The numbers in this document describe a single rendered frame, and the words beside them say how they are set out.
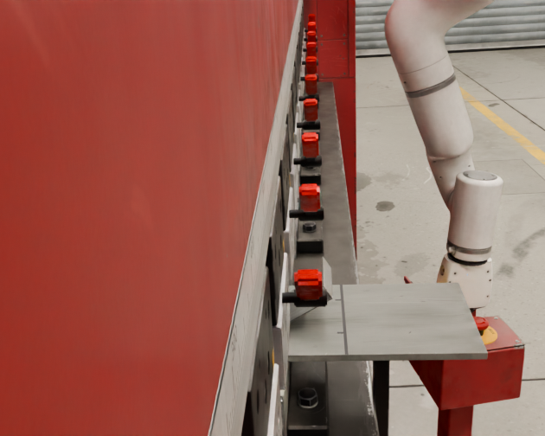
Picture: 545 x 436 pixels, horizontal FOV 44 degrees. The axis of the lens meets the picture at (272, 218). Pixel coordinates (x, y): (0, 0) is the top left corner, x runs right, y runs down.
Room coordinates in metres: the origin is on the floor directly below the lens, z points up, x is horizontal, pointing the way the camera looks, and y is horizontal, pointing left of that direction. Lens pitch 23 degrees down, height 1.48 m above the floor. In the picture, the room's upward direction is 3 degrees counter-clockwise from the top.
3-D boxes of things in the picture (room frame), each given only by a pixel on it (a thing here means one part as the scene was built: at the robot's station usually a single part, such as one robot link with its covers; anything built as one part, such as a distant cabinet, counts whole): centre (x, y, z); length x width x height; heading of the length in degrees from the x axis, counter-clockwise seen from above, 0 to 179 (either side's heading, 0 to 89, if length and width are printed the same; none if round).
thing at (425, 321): (0.79, -0.13, 1.00); 0.26 x 0.18 x 0.01; 86
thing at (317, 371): (0.84, -0.04, 0.89); 0.30 x 0.05 x 0.03; 176
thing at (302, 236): (1.40, -0.08, 0.89); 0.30 x 0.05 x 0.03; 176
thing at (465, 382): (1.11, -0.35, 0.75); 0.20 x 0.16 x 0.18; 9
